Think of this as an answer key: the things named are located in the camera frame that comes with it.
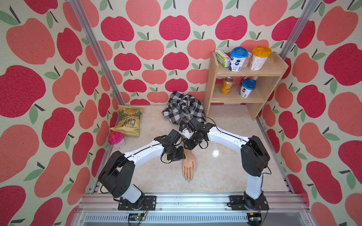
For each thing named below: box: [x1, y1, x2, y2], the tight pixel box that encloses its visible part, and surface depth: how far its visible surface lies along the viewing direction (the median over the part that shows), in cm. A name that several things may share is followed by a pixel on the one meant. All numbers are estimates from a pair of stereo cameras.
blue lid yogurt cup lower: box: [240, 78, 257, 99], surface depth 93 cm
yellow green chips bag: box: [109, 104, 145, 137], surface depth 104 cm
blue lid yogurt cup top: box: [228, 46, 249, 73], surface depth 76 cm
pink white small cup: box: [241, 51, 253, 67], surface depth 83 cm
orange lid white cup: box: [249, 45, 272, 71], surface depth 77 cm
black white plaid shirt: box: [161, 91, 207, 125], surface depth 116 cm
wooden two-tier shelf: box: [203, 51, 289, 121], surface depth 86 cm
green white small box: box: [214, 49, 231, 68], surface depth 85 cm
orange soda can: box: [221, 76, 233, 96], surface depth 95 cm
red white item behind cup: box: [241, 75, 259, 83], surface depth 100 cm
